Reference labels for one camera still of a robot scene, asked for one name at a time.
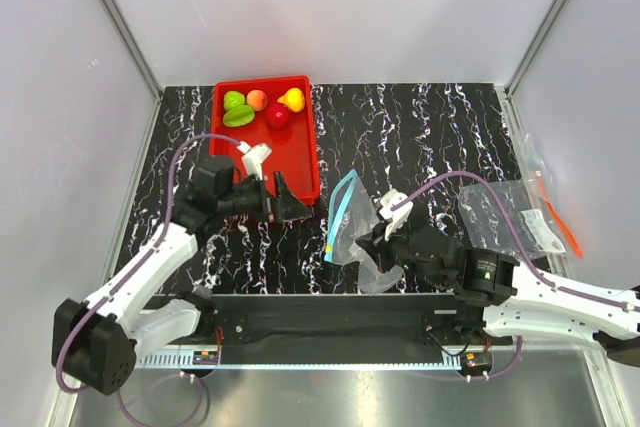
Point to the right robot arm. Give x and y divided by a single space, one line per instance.
513 298

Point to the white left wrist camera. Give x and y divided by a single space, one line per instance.
253 158

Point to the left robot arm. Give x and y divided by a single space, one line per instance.
97 341

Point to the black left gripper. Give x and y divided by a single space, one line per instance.
289 208

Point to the orange peach toy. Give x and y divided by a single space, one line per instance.
257 100

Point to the aluminium frame post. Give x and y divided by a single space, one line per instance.
537 42
131 45

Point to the clear blue zip bag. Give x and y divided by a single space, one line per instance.
351 214

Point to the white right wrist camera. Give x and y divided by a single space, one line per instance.
394 208

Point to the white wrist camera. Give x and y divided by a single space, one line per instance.
253 158
394 208

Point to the left aluminium frame post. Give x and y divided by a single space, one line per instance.
131 45

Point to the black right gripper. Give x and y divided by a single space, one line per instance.
375 245

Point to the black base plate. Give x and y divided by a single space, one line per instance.
248 319

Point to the right aluminium frame post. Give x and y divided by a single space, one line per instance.
537 42

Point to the red plastic tray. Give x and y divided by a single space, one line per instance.
293 148

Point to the red apple toy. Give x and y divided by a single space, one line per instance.
277 116

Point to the green round cabbage toy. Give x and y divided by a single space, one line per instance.
233 99

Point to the yellow pear toy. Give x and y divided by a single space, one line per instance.
293 99

